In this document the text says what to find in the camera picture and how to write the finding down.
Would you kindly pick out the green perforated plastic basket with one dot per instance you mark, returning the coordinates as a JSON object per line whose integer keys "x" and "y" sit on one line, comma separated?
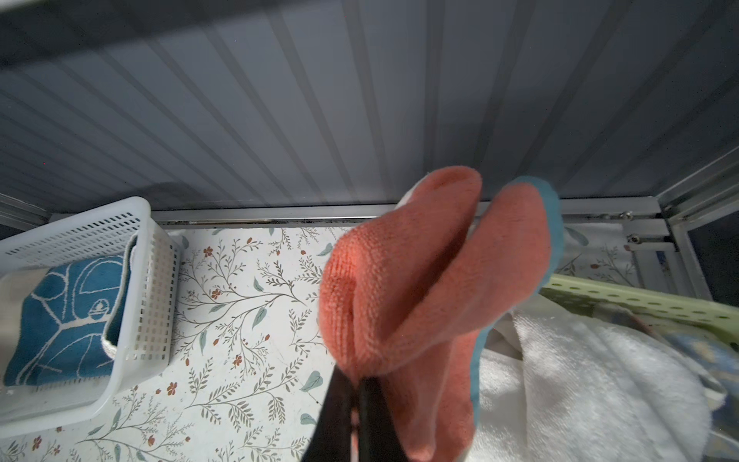
{"x": 580, "y": 295}

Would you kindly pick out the blue beige Doraemon towel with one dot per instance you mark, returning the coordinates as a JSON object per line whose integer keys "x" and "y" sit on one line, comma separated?
{"x": 62, "y": 324}

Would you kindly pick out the orange towel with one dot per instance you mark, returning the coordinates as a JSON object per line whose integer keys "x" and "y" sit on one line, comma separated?
{"x": 408, "y": 298}

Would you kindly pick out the white plastic laundry basket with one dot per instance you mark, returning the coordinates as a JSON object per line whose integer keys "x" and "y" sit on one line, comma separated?
{"x": 144, "y": 347}

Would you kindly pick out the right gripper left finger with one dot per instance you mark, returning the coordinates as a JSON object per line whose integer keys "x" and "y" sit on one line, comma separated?
{"x": 331, "y": 441}

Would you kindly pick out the white towel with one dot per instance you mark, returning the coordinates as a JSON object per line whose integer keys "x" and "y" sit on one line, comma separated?
{"x": 555, "y": 386}

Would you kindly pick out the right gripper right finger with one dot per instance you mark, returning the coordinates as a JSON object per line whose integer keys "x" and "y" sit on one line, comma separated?
{"x": 377, "y": 438}

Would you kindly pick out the patterned cloth in basket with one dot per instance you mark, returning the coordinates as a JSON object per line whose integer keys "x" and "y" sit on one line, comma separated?
{"x": 716, "y": 363}

